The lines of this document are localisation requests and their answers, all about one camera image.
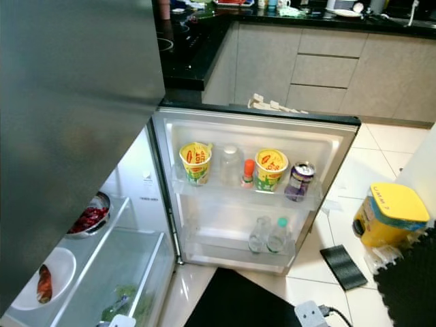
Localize grey steel fridge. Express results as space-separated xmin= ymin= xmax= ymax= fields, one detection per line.
xmin=0 ymin=0 xmax=181 ymax=327

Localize white fridge plate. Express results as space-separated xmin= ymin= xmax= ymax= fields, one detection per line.
xmin=14 ymin=247 xmax=77 ymax=312

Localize clear fridge crisper drawer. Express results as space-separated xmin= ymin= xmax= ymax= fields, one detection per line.
xmin=65 ymin=198 xmax=178 ymax=327

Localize steel bowl red food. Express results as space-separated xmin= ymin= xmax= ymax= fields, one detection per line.
xmin=67 ymin=192 xmax=111 ymax=239

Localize red brown sausage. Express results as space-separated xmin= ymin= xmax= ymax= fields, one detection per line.
xmin=37 ymin=264 xmax=54 ymax=304

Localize green leafy vegetables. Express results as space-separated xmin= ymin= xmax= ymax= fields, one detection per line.
xmin=101 ymin=284 xmax=144 ymax=324

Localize yellow Hot Cup noodle cup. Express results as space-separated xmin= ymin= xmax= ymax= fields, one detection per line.
xmin=254 ymin=149 xmax=290 ymax=193
xmin=178 ymin=142 xmax=213 ymax=187

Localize clear bottle white cap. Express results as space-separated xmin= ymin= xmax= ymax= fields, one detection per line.
xmin=219 ymin=144 xmax=245 ymax=186

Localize small orange cap bottle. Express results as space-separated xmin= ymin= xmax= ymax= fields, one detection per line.
xmin=241 ymin=159 xmax=256 ymax=189

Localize clear glass bottle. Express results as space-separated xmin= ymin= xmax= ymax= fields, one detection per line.
xmin=247 ymin=216 xmax=268 ymax=254

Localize moulded pulp packaging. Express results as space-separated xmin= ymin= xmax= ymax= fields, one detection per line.
xmin=247 ymin=93 xmax=307 ymax=113

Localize large dark floor mat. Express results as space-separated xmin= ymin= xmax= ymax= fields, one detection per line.
xmin=183 ymin=267 xmax=300 ymax=327

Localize clear bottle teal cap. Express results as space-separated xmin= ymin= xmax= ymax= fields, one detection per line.
xmin=266 ymin=217 xmax=290 ymax=254

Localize purple drink can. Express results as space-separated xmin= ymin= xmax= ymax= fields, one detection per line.
xmin=285 ymin=161 xmax=317 ymax=203

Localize green cloth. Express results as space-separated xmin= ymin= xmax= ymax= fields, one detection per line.
xmin=279 ymin=5 xmax=307 ymax=18

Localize grey kitchen cabinet counter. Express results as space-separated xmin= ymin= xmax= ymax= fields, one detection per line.
xmin=155 ymin=0 xmax=436 ymax=128

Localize black ribbed mat piece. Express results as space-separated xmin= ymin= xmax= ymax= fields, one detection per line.
xmin=320 ymin=244 xmax=369 ymax=292

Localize white counter plate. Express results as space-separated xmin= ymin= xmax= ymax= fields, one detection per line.
xmin=334 ymin=8 xmax=363 ymax=18

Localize yellow lid storage container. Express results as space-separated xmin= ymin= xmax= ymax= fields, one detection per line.
xmin=353 ymin=182 xmax=431 ymax=249

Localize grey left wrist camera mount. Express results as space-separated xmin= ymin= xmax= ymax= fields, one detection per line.
xmin=109 ymin=314 xmax=137 ymax=327

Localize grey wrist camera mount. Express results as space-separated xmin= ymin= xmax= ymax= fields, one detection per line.
xmin=109 ymin=314 xmax=137 ymax=327
xmin=294 ymin=300 xmax=331 ymax=327

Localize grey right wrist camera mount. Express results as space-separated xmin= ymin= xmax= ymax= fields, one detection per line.
xmin=294 ymin=300 xmax=331 ymax=327

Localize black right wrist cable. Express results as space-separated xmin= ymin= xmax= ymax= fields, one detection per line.
xmin=319 ymin=305 xmax=355 ymax=327

